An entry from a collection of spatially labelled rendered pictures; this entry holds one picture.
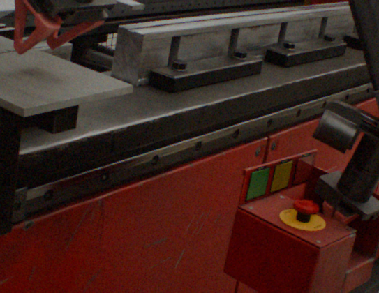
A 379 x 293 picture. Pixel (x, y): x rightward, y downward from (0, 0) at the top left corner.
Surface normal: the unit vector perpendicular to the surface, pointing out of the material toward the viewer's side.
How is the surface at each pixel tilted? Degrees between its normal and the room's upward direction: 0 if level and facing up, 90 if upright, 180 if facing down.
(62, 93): 0
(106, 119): 0
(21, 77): 0
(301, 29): 90
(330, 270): 90
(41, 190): 90
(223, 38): 90
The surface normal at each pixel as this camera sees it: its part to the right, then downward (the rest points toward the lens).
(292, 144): 0.80, 0.33
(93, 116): 0.16, -0.93
